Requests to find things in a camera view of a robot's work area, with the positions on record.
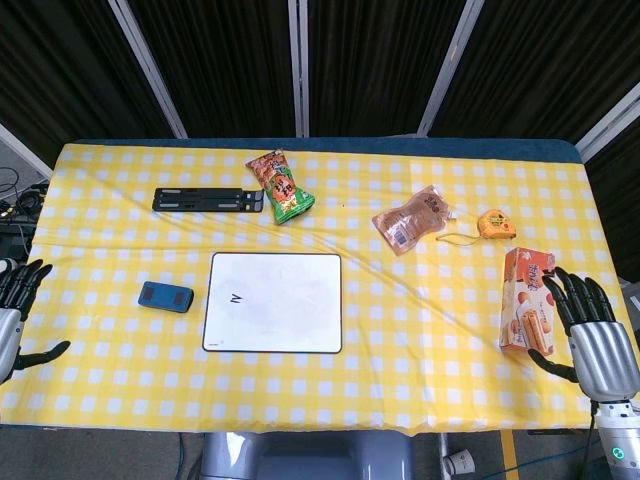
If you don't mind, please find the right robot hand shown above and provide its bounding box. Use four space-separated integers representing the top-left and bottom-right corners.
527 266 640 404

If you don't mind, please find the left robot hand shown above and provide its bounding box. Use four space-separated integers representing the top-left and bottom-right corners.
0 258 72 385

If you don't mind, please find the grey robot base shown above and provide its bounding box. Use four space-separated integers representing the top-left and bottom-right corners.
198 432 416 480

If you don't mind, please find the white rectangular board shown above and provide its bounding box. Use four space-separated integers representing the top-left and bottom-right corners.
201 251 345 355

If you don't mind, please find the orange biscuit box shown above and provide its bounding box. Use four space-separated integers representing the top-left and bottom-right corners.
499 247 559 358

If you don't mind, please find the orange tape measure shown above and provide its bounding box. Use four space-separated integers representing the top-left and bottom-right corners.
435 208 517 247

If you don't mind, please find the brown snack pouch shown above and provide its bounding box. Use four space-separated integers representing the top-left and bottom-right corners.
371 184 458 257

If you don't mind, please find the yellow checkered tablecloth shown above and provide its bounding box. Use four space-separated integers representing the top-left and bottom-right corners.
0 143 640 435

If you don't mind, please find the orange green snack bag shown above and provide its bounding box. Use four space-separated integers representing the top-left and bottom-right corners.
244 147 317 226

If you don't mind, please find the black cable bundle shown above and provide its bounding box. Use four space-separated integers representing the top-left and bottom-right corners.
0 167 50 254

